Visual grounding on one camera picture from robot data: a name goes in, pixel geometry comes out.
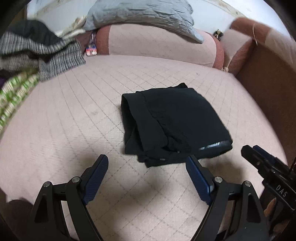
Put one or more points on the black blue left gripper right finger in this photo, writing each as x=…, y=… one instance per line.
x=234, y=210

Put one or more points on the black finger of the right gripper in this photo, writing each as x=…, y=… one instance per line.
x=263, y=161

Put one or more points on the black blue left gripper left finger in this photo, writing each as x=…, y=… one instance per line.
x=47, y=221

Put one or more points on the black pants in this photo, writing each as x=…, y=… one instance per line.
x=166, y=125

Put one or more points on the pink rust square cushion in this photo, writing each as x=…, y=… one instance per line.
x=237, y=49

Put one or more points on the green white patterned blanket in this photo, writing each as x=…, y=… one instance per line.
x=14, y=92

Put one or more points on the black dark object at headboard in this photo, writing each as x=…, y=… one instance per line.
x=218, y=34

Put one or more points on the purple cloth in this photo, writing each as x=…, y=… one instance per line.
x=2, y=82

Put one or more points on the pink and rust bolster pillow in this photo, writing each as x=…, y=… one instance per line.
x=150, y=41

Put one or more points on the grey quilted pillow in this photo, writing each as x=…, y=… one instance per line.
x=175, y=16

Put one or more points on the houndstooth black white coat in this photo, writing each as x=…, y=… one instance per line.
x=29, y=44

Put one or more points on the red blue small package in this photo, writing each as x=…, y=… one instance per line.
x=91, y=49

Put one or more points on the cream folded cloth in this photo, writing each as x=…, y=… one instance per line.
x=74, y=29

